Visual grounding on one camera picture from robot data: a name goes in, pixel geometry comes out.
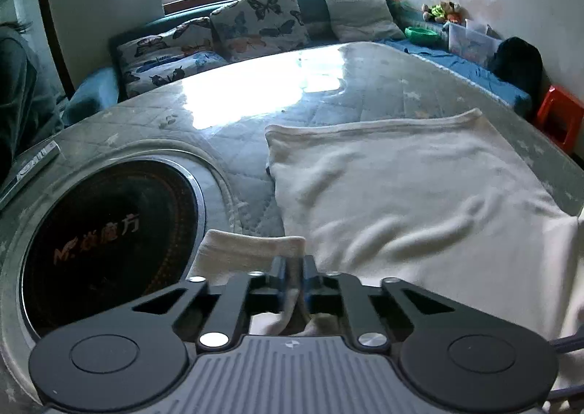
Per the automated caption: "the red plastic stool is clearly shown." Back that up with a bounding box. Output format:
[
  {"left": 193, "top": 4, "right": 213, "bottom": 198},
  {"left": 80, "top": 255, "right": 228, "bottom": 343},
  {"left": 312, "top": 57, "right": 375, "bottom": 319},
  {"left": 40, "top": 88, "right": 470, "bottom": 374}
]
[{"left": 535, "top": 85, "right": 583, "bottom": 154}]

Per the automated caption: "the cream knit garment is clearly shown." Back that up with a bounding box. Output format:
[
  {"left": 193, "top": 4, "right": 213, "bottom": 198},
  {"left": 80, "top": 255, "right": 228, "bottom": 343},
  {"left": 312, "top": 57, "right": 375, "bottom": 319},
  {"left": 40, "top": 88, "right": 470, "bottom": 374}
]
[{"left": 187, "top": 108, "right": 584, "bottom": 342}]

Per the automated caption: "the right butterfly print cushion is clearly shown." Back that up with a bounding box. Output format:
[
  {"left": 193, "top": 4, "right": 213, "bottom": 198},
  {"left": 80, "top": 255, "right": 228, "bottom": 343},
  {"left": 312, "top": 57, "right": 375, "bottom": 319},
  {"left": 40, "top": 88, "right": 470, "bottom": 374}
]
[{"left": 210, "top": 0, "right": 311, "bottom": 62}]

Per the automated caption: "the plain grey cushion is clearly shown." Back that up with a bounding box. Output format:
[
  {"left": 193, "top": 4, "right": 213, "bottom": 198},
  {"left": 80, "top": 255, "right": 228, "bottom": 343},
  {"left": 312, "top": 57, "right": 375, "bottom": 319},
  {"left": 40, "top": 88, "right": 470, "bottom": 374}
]
[{"left": 325, "top": 0, "right": 405, "bottom": 43}]

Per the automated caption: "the clear plastic storage box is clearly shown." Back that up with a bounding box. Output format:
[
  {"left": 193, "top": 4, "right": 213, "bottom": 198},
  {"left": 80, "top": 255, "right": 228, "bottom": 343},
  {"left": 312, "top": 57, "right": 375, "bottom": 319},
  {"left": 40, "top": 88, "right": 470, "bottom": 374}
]
[{"left": 442, "top": 22, "right": 502, "bottom": 68}]

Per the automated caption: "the butterfly print cushion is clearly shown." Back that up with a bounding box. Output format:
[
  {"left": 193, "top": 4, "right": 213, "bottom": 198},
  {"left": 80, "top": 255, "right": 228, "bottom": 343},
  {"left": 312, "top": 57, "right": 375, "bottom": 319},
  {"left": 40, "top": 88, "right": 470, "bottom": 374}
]
[
  {"left": 210, "top": 0, "right": 311, "bottom": 62},
  {"left": 117, "top": 18, "right": 228, "bottom": 98}
]

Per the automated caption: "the blue corner sofa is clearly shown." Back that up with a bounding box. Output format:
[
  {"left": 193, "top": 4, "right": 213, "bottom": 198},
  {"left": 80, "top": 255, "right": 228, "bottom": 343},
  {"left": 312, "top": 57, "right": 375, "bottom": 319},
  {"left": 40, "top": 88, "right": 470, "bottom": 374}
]
[{"left": 62, "top": 0, "right": 534, "bottom": 127}]

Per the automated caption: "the green plastic bowl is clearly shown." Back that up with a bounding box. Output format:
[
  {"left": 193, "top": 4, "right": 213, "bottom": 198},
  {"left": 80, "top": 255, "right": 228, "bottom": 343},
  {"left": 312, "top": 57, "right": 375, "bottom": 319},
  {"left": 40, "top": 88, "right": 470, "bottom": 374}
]
[{"left": 404, "top": 27, "right": 442, "bottom": 46}]

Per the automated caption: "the black bag on sofa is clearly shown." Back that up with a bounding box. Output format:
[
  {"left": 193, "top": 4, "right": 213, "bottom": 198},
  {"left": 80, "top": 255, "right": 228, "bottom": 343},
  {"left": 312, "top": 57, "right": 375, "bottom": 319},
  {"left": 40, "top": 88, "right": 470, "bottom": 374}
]
[{"left": 488, "top": 36, "right": 543, "bottom": 98}]

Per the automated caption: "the grey quilted star table cover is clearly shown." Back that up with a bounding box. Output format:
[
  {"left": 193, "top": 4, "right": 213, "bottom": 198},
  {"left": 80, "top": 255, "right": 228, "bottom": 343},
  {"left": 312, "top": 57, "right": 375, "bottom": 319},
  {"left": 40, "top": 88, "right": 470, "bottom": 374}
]
[{"left": 1, "top": 43, "right": 583, "bottom": 413}]

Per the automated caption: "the colourful plush toys pile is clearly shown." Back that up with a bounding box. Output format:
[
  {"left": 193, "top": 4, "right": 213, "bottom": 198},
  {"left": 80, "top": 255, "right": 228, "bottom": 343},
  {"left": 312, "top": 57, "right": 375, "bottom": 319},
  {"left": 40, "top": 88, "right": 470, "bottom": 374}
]
[{"left": 422, "top": 1, "right": 462, "bottom": 25}]

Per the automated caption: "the left butterfly print cushion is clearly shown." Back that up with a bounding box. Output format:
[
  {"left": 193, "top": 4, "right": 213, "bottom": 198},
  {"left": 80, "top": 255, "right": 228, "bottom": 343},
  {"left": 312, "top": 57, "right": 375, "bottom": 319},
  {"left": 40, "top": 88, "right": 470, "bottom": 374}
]
[{"left": 117, "top": 18, "right": 228, "bottom": 98}]

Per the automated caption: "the round black induction cooktop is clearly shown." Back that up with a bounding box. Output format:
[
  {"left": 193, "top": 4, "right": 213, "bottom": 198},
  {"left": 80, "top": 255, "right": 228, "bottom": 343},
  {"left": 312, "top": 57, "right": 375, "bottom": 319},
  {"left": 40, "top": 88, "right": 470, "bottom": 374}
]
[{"left": 21, "top": 158, "right": 206, "bottom": 339}]

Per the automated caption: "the person in dark hoodie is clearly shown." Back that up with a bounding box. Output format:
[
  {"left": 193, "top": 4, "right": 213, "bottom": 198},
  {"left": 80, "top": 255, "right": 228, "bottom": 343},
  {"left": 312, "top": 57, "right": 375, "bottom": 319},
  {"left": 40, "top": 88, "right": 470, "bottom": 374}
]
[{"left": 0, "top": 22, "right": 64, "bottom": 180}]

